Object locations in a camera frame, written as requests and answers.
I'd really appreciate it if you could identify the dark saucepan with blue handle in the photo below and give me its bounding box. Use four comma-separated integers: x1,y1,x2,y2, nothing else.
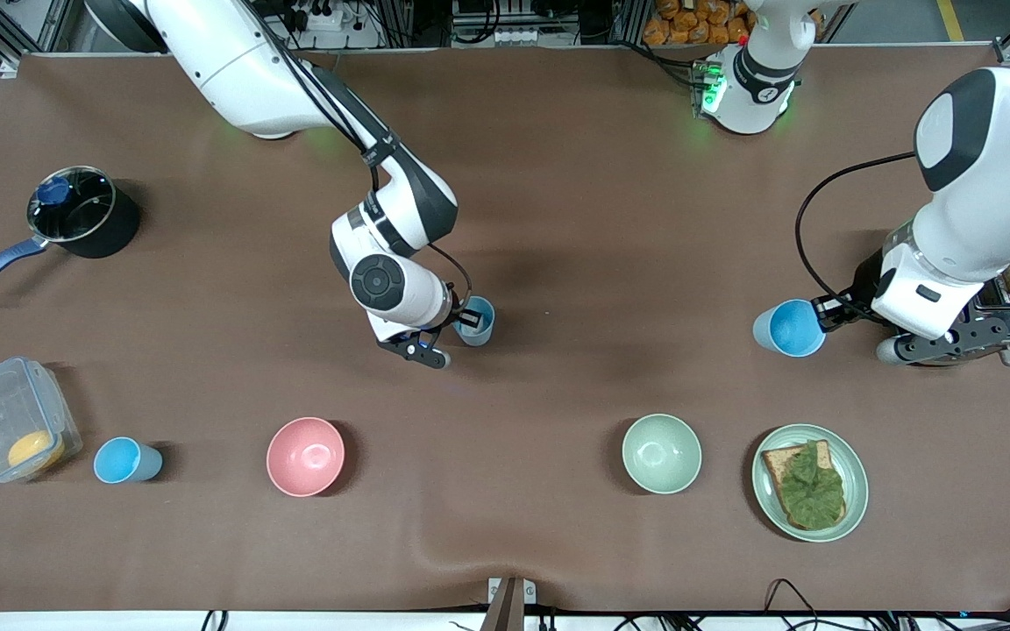
0,165,142,301

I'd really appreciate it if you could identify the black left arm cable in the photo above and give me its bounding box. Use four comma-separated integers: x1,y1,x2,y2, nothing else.
795,151,918,318

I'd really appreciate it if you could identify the pink bowl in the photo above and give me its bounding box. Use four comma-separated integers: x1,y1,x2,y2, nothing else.
266,417,346,498

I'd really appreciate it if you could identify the pale green bowl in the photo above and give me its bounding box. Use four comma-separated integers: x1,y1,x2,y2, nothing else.
622,414,703,495

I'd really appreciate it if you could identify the metal table bracket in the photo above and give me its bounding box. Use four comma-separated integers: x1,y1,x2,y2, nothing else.
487,577,537,631

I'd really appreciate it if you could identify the yellow food piece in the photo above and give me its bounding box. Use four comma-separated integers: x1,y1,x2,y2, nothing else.
7,429,66,470

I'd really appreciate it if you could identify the black loose cable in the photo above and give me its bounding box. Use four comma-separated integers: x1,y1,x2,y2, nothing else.
764,578,823,631

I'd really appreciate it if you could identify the light blue plastic cup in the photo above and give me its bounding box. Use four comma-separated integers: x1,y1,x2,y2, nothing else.
93,436,164,485
454,296,497,347
752,299,827,358

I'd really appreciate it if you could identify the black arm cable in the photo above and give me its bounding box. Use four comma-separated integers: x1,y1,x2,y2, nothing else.
238,0,475,308
795,151,918,318

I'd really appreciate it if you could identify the white power strip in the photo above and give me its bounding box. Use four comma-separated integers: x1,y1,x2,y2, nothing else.
290,4,357,34

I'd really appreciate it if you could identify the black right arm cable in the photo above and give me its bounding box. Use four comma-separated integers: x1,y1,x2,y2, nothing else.
238,0,475,308

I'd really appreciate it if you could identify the slice of brown bread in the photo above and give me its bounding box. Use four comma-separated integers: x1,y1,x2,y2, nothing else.
761,440,848,531

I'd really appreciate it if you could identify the green lettuce leaf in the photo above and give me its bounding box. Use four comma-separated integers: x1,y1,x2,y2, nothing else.
772,441,846,529

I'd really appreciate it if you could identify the pale green plate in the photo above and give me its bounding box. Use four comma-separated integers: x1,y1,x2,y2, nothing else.
751,424,870,543

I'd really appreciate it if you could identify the glass lid with blue knob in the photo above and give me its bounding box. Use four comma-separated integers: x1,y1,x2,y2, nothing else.
27,167,116,244

